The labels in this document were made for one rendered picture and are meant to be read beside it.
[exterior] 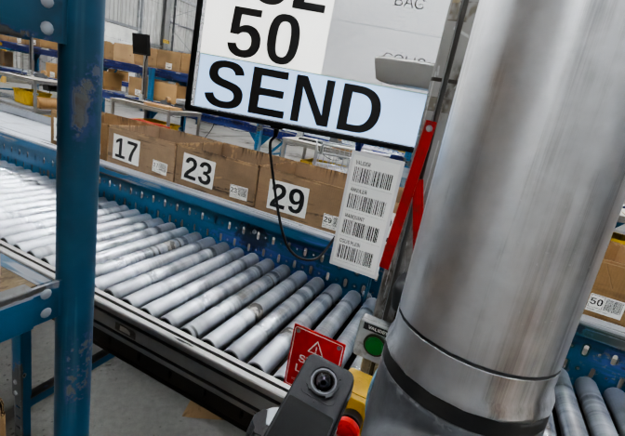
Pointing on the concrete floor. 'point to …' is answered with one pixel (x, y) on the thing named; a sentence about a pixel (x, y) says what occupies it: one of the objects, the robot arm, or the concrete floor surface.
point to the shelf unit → (21, 278)
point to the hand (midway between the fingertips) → (325, 435)
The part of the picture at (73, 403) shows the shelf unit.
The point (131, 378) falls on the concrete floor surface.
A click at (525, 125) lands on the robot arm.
